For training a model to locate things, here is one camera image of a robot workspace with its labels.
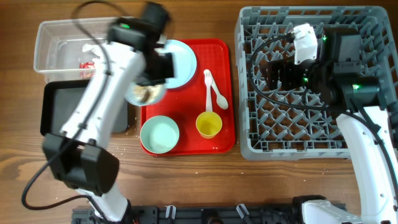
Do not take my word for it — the food scraps and rice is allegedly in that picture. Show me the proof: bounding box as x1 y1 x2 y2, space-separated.
133 85 161 103

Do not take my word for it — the light blue bowl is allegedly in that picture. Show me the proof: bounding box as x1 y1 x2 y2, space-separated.
124 82 166 106

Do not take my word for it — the red snack wrapper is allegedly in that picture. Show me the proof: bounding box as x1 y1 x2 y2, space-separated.
80 62 95 78

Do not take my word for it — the yellow plastic cup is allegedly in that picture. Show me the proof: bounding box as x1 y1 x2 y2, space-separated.
196 111 223 139

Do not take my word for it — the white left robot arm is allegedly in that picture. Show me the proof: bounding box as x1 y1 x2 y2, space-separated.
42 2 174 223

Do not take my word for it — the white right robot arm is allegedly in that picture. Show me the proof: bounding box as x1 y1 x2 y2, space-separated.
261 24 397 223

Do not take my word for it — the grey dishwasher rack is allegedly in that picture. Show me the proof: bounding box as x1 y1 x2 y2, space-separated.
234 6 397 160

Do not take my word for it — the light blue plate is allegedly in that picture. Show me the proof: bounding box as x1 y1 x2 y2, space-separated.
161 40 197 89

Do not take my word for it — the red serving tray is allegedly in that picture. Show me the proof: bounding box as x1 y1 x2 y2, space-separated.
141 39 236 156

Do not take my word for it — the white plastic fork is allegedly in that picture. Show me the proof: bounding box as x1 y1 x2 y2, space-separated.
203 69 213 111

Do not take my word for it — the white plastic spoon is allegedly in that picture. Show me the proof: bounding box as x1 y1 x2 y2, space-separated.
211 80 229 110

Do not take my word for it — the mint green bowl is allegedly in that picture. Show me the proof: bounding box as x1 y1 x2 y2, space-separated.
140 116 180 154

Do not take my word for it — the clear plastic bin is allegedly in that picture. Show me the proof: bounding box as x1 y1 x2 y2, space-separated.
34 19 104 83

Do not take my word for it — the black plastic tray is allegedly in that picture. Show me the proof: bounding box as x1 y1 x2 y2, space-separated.
40 77 129 138

